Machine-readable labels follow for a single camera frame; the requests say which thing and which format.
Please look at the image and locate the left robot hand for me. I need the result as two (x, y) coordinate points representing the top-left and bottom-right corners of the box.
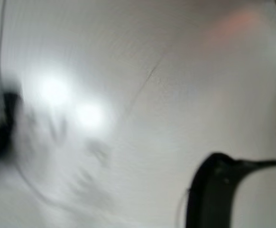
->
(186, 152), (276, 228)

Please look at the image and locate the thin grey cable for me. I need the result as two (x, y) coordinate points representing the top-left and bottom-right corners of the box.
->
(0, 0), (59, 206)

